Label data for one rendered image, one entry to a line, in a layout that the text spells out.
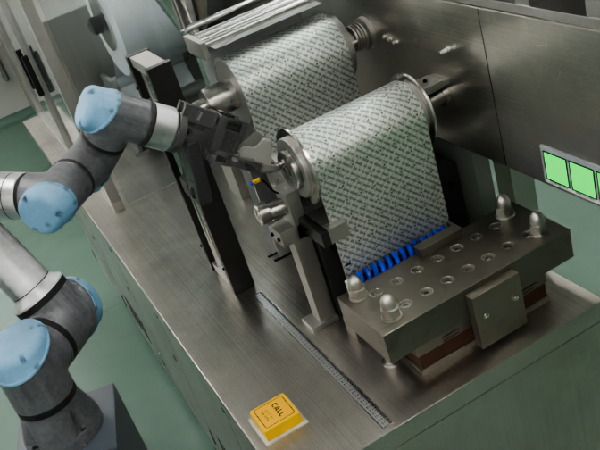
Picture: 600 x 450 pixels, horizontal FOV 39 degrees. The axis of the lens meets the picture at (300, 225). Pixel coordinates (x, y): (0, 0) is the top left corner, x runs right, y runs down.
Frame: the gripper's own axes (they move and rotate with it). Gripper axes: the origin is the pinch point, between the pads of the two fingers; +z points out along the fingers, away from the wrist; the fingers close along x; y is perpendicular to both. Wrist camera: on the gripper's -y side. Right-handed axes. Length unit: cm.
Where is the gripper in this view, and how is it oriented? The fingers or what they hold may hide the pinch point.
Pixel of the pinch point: (270, 169)
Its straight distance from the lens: 151.4
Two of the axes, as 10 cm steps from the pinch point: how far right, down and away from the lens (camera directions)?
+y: 3.3, -9.2, -1.9
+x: -4.4, -3.3, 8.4
